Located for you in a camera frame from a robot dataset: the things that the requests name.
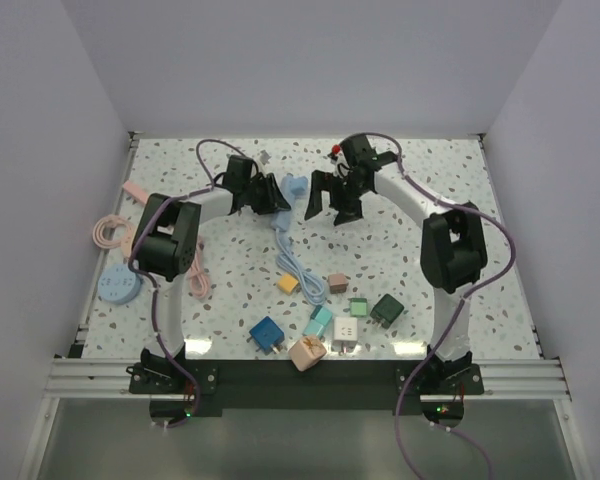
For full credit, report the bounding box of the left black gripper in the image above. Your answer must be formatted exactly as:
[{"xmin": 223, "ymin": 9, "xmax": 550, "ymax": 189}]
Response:
[{"xmin": 242, "ymin": 173, "xmax": 290, "ymax": 216}]

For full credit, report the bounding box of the pink power strip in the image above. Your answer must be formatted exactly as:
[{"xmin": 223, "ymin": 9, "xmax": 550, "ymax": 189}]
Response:
[{"xmin": 122, "ymin": 180, "xmax": 149, "ymax": 205}]

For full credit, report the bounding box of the purple cable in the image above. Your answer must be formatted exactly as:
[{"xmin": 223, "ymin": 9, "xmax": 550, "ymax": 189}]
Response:
[
  {"xmin": 127, "ymin": 138, "xmax": 254, "ymax": 431},
  {"xmin": 359, "ymin": 131, "xmax": 519, "ymax": 480}
]

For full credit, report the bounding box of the pink patterned cube plug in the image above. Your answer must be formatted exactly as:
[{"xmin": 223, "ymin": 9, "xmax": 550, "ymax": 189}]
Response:
[{"xmin": 289, "ymin": 335, "xmax": 327, "ymax": 372}]

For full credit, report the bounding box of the yellow cube plug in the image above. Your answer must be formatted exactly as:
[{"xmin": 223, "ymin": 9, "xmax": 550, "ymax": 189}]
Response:
[{"xmin": 276, "ymin": 273, "xmax": 301, "ymax": 295}]

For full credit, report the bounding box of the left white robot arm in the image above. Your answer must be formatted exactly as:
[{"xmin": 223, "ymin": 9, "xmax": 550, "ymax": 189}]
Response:
[{"xmin": 128, "ymin": 155, "xmax": 290, "ymax": 392}]

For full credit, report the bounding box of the orange cube plug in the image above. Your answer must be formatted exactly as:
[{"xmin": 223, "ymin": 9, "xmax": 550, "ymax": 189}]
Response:
[{"xmin": 327, "ymin": 273, "xmax": 349, "ymax": 294}]

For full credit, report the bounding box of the blue power strip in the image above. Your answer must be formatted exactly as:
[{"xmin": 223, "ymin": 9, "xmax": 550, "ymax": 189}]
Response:
[{"xmin": 270, "ymin": 174, "xmax": 301, "ymax": 232}]

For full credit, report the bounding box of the blue round socket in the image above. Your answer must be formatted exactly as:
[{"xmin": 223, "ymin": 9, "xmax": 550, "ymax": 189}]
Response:
[{"xmin": 97, "ymin": 264, "xmax": 142, "ymax": 305}]

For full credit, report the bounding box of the teal cube plug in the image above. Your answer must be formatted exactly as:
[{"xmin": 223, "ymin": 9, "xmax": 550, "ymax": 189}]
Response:
[{"xmin": 310, "ymin": 305, "xmax": 333, "ymax": 327}]

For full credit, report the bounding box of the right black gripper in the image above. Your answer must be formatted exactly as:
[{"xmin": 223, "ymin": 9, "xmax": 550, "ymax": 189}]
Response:
[{"xmin": 305, "ymin": 170, "xmax": 369, "ymax": 227}]

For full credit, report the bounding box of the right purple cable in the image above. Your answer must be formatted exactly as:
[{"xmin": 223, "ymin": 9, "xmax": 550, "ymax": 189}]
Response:
[{"xmin": 359, "ymin": 131, "xmax": 519, "ymax": 480}]

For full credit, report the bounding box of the dark green cube plug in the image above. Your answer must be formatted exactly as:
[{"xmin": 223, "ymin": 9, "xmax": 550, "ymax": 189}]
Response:
[{"xmin": 370, "ymin": 294, "xmax": 404, "ymax": 329}]

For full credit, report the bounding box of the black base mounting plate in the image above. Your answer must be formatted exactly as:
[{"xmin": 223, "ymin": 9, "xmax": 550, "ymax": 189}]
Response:
[{"xmin": 126, "ymin": 357, "xmax": 485, "ymax": 420}]

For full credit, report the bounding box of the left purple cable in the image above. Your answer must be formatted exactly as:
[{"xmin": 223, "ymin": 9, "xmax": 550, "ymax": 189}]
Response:
[{"xmin": 127, "ymin": 138, "xmax": 254, "ymax": 431}]

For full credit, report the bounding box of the blue strip cord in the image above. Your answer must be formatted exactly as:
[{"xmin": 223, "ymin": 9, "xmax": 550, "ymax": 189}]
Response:
[{"xmin": 274, "ymin": 228, "xmax": 327, "ymax": 307}]

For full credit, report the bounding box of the white cube plug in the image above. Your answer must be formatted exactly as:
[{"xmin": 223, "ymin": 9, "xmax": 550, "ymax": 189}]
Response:
[{"xmin": 331, "ymin": 316, "xmax": 358, "ymax": 355}]

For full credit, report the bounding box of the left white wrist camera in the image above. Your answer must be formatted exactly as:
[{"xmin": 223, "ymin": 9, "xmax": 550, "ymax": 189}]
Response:
[{"xmin": 257, "ymin": 150, "xmax": 271, "ymax": 171}]

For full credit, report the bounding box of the pink round socket cord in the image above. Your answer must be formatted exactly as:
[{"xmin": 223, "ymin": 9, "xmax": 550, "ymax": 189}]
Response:
[{"xmin": 90, "ymin": 213, "xmax": 134, "ymax": 251}]

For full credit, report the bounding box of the pink strip cord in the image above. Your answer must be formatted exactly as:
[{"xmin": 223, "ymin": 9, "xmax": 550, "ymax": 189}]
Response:
[{"xmin": 187, "ymin": 239, "xmax": 211, "ymax": 299}]

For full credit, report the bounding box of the light blue cube plug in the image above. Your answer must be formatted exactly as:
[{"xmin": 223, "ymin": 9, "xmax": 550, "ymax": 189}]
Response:
[{"xmin": 285, "ymin": 174, "xmax": 308, "ymax": 197}]

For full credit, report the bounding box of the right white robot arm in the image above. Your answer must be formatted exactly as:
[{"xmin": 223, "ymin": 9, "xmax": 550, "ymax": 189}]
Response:
[{"xmin": 305, "ymin": 133, "xmax": 488, "ymax": 393}]

